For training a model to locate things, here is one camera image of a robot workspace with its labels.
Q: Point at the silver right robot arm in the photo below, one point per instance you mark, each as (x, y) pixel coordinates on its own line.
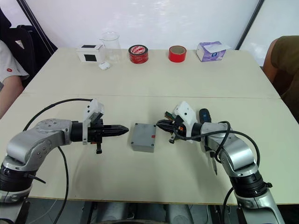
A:
(236, 151)

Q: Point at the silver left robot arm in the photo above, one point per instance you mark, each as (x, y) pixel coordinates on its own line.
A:
(35, 140)

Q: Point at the dark blue electric screwdriver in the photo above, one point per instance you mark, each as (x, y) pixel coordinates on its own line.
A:
(205, 115)

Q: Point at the white cube box black squares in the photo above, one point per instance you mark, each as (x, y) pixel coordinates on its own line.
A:
(90, 54)

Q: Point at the red printed tape roll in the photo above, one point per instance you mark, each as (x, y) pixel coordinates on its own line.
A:
(138, 54)

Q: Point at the grey plastic box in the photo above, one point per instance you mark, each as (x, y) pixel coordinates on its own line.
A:
(142, 149)

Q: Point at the purple tissue pack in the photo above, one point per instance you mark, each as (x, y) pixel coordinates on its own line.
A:
(210, 53)

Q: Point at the clear glass beaker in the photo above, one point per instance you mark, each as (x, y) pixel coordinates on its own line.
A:
(112, 46)

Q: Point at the person in olive shirt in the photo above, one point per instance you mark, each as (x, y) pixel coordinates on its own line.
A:
(285, 67)

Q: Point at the person in white shirt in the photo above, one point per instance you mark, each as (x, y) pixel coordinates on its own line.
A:
(9, 63)

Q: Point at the grey box lid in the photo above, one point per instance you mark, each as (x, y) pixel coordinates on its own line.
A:
(143, 134)

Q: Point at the black partition frame bar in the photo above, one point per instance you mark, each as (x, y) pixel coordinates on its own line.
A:
(35, 21)
(251, 23)

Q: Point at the black office chair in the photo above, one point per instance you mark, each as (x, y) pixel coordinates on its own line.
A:
(30, 46)

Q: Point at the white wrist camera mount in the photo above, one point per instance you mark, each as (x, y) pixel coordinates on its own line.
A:
(187, 112)
(93, 108)

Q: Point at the red tape roll cardboard core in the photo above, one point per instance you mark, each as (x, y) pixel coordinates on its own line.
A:
(177, 57)

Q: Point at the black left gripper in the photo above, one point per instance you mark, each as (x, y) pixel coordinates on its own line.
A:
(95, 134)

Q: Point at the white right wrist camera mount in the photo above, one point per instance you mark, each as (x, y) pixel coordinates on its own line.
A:
(187, 112)

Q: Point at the dark grey rounded shape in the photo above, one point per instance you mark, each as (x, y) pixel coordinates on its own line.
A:
(178, 215)

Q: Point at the white earbud case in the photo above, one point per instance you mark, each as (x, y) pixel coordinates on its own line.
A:
(104, 65)

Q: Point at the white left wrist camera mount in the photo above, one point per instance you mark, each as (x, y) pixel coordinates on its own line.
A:
(93, 108)

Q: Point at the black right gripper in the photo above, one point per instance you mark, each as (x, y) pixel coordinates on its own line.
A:
(178, 128)

